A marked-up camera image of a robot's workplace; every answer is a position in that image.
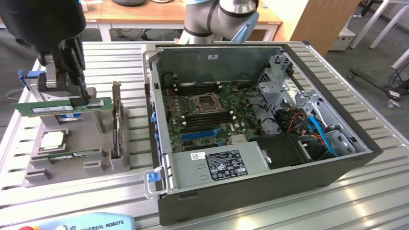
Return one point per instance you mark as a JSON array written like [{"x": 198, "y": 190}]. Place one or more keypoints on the silver CPU chip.
[{"x": 52, "y": 140}]

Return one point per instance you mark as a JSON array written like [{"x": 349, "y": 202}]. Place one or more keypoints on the grey power supply with label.
[{"x": 192, "y": 170}]

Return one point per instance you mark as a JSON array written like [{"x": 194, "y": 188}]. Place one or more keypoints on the green RAM stick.
[
  {"x": 44, "y": 109},
  {"x": 64, "y": 156}
]

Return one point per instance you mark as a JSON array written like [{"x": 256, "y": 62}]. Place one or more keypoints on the black cart base with casters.
[{"x": 370, "y": 82}]

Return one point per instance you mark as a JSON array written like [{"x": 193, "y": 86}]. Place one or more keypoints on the black open PC case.
[{"x": 272, "y": 187}]

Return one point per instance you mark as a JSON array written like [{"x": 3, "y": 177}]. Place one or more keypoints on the tall metal drive cage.
[{"x": 274, "y": 79}]

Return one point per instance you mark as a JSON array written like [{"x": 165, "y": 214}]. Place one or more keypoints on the small silver heatsink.
[{"x": 238, "y": 139}]

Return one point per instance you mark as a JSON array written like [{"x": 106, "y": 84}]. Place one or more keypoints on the short blue expansion slot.
[{"x": 221, "y": 143}]

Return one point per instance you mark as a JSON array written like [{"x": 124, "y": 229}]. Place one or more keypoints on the long blue expansion slot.
[{"x": 198, "y": 134}]

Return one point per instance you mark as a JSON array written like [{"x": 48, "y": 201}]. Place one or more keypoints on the white box with red dot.
[{"x": 342, "y": 39}]

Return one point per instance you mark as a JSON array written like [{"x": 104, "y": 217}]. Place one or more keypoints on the grey parts rack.
[{"x": 85, "y": 148}]

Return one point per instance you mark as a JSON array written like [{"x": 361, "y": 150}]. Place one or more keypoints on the metal CPU socket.
[{"x": 205, "y": 103}]

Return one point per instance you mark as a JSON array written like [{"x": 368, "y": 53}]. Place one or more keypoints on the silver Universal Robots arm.
[{"x": 204, "y": 19}]

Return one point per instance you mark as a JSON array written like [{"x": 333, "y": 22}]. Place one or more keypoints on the blue teach pendant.
[{"x": 89, "y": 222}]

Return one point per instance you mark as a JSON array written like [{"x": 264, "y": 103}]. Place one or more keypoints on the graphics card with metal bracket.
[{"x": 117, "y": 112}]

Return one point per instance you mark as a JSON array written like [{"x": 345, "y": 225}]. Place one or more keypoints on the black RAM slot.
[
  {"x": 197, "y": 87},
  {"x": 210, "y": 123},
  {"x": 184, "y": 94},
  {"x": 206, "y": 114},
  {"x": 196, "y": 84},
  {"x": 197, "y": 90},
  {"x": 209, "y": 120},
  {"x": 208, "y": 117}
]

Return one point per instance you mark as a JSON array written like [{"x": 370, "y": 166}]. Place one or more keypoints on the metal disk bay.
[{"x": 341, "y": 141}]

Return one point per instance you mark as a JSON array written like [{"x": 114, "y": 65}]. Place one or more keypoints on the wooden cabinet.
[{"x": 316, "y": 21}]

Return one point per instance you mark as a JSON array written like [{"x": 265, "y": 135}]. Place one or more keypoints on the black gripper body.
[{"x": 41, "y": 19}]

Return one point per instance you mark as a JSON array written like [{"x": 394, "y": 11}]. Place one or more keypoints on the white frame table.
[{"x": 380, "y": 21}]

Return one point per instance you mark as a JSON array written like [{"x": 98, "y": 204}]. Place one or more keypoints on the blue case latch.
[{"x": 152, "y": 176}]

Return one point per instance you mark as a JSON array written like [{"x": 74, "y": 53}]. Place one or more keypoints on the green motherboard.
[{"x": 237, "y": 115}]

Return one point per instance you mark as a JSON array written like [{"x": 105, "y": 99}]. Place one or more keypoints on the wooden desk with white frame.
[{"x": 144, "y": 12}]

